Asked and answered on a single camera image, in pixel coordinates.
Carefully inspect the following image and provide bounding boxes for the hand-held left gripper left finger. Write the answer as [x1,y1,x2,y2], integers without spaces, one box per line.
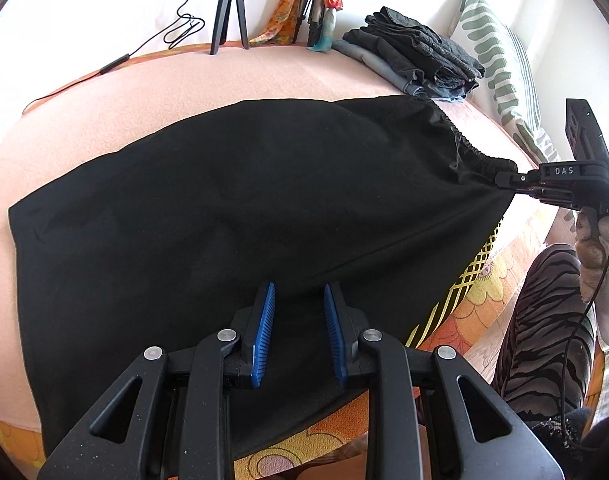
[37,282,278,480]

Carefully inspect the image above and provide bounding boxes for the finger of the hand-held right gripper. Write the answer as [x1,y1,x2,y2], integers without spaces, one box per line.
[495,170,541,188]
[512,186,583,208]

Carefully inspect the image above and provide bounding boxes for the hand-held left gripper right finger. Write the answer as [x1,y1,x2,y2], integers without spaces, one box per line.
[323,282,558,480]

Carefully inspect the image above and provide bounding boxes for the black pants with yellow stripes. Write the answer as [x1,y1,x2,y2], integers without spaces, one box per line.
[7,94,519,463]

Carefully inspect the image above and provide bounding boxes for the person's right hand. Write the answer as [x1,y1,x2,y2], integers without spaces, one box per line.
[573,206,609,307]

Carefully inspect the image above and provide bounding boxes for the orange floral bed sheet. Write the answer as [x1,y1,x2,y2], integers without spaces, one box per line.
[0,42,560,480]

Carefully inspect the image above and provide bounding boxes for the grey striped pillow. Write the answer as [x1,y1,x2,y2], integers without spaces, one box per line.
[505,25,551,147]

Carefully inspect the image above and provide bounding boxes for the person's leg in zebra-striped trousers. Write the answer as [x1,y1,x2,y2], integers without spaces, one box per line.
[489,244,598,422]

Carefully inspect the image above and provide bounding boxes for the green leaf print pillow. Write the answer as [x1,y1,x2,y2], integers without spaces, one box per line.
[449,0,561,162]

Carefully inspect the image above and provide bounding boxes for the black folded garment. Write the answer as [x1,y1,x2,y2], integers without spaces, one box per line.
[365,6,486,82]

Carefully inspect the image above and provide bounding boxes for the blue-grey folded jeans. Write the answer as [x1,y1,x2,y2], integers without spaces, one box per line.
[331,39,479,102]

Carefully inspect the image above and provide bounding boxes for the dark grey folded garment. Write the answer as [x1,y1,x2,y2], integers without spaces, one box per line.
[342,27,465,92]

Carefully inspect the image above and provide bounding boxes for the person's black sock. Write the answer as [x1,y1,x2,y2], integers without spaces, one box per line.
[527,406,609,467]

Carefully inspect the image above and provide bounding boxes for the colourful doll figure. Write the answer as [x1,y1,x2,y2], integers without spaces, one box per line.
[307,0,348,54]

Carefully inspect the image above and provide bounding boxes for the pink blanket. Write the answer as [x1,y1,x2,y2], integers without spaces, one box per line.
[0,40,540,431]

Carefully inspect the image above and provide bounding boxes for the grey folded stand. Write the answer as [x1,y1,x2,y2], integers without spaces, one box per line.
[292,0,326,47]

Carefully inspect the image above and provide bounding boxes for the orange patterned cloth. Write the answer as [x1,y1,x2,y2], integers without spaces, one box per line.
[249,0,310,46]

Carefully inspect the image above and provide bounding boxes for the black tripod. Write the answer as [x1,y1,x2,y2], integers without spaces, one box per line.
[209,0,250,56]

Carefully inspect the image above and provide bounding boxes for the black cable with inline remote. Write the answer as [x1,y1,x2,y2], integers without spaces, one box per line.
[22,0,210,113]

